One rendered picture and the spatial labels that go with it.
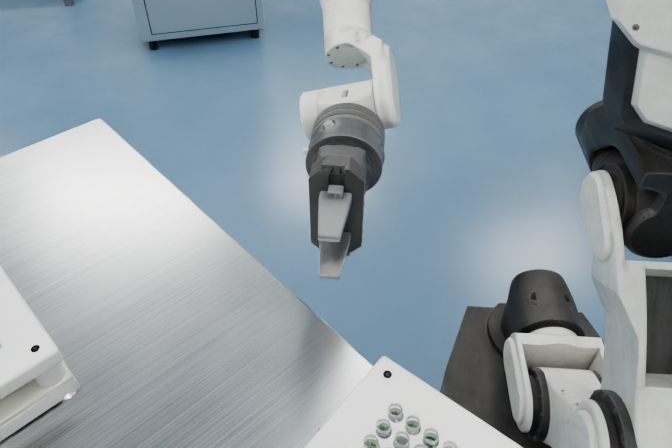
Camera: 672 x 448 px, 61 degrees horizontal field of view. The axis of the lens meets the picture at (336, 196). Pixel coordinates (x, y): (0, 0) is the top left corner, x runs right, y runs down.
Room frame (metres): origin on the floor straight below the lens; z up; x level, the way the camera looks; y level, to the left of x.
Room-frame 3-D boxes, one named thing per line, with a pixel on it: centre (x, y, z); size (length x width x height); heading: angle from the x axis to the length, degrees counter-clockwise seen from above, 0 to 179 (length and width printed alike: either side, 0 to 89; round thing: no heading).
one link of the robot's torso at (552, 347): (0.63, -0.47, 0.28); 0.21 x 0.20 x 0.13; 176
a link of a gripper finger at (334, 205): (0.40, 0.00, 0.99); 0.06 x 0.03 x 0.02; 174
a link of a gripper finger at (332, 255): (0.40, 0.00, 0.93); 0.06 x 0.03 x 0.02; 174
